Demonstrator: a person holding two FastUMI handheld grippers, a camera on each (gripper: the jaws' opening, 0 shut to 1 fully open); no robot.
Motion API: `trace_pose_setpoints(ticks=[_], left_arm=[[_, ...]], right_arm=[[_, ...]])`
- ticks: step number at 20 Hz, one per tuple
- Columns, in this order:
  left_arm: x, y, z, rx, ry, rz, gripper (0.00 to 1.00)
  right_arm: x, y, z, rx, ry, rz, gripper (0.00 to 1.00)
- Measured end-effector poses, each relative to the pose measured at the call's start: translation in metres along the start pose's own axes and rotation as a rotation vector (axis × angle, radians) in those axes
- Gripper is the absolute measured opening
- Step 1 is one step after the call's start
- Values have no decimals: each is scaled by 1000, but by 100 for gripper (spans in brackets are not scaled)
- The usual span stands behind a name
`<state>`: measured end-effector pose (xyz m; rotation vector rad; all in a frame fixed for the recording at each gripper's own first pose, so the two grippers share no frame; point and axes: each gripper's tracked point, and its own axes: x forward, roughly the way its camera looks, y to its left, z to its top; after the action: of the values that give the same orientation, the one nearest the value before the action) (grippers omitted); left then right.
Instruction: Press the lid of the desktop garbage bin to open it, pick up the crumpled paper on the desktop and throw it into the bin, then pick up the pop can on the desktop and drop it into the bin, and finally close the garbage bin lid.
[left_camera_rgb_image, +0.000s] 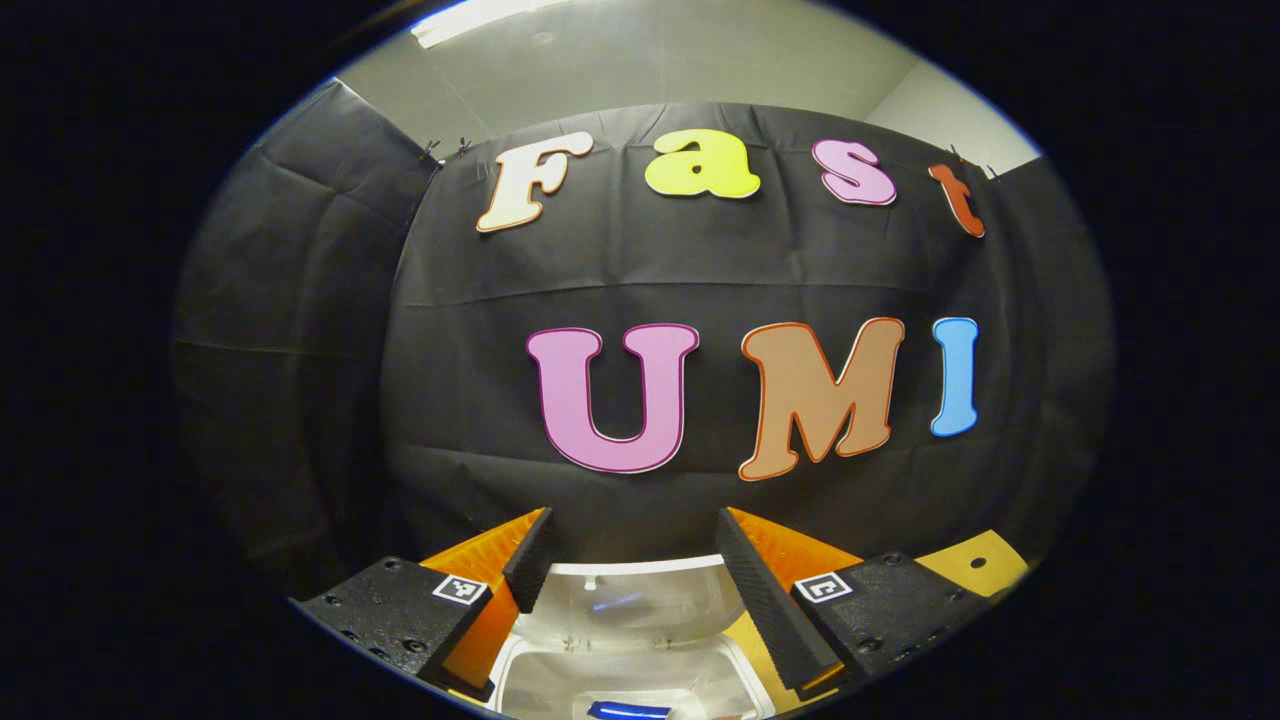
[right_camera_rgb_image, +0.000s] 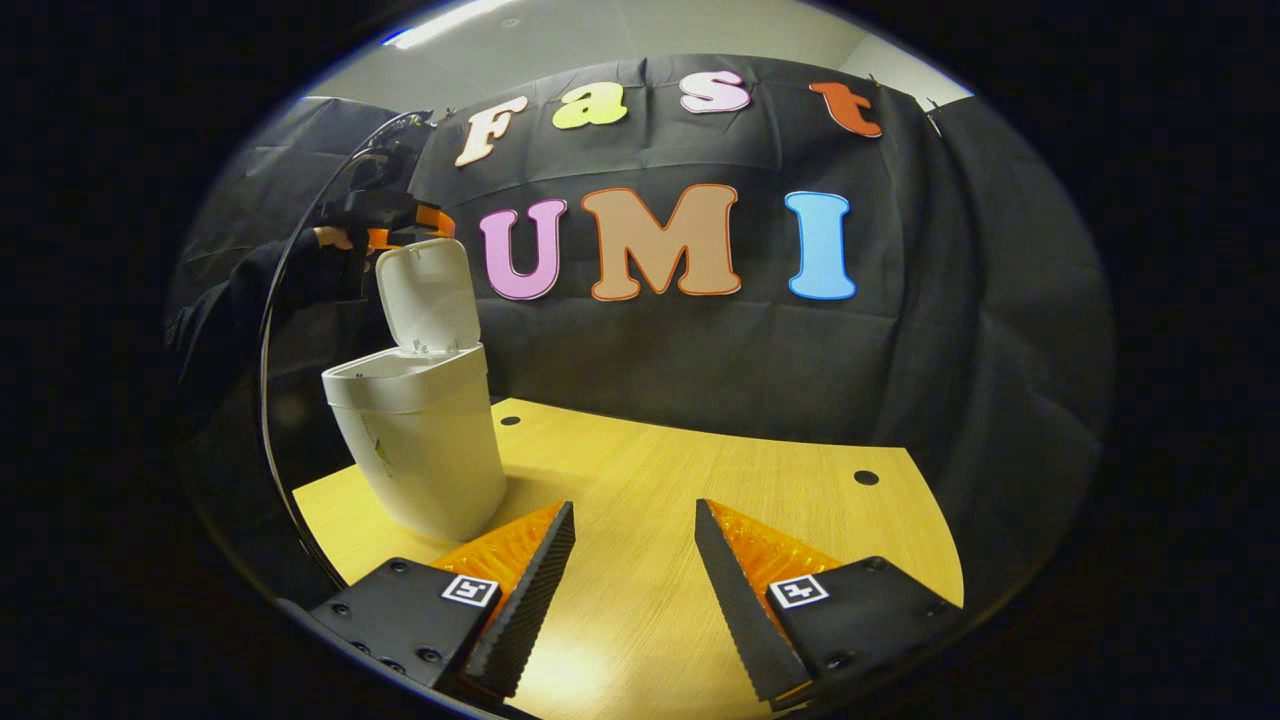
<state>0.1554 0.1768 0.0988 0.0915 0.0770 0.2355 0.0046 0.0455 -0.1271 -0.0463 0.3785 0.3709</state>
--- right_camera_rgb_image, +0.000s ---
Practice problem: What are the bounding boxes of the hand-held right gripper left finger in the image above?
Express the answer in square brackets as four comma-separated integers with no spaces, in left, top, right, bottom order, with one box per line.
[310,500,577,701]

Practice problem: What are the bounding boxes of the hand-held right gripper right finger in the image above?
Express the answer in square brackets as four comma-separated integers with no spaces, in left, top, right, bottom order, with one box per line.
[694,498,967,713]

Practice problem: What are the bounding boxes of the white desktop garbage bin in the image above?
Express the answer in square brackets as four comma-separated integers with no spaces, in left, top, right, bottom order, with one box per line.
[321,238,508,543]

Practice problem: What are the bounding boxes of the wooden desktop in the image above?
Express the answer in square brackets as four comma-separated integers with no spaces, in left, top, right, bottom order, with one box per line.
[292,398,966,720]

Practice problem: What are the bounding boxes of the black backdrop cloth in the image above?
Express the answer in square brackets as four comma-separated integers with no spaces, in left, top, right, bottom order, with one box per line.
[165,55,1116,601]

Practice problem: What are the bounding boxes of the black cable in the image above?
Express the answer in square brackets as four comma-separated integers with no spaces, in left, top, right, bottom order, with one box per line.
[257,115,421,591]

